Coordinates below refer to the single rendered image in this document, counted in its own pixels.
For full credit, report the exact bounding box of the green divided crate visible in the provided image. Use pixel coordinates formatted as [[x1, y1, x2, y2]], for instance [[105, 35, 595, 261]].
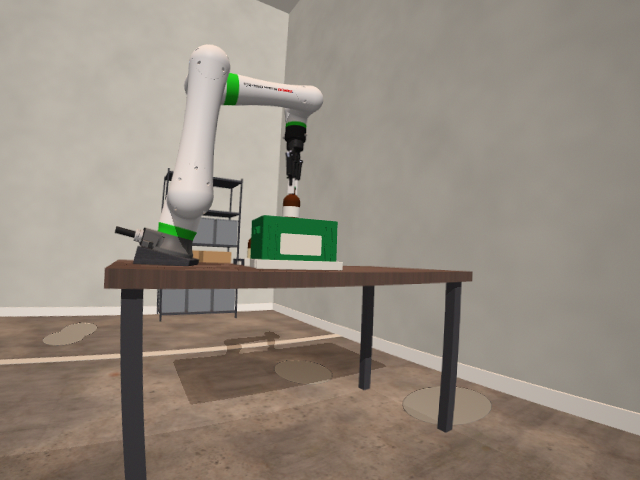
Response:
[[250, 215, 338, 262]]

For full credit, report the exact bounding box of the orange-brown bottle with green cap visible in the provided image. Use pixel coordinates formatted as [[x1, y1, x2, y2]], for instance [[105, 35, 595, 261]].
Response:
[[282, 187, 300, 218]]

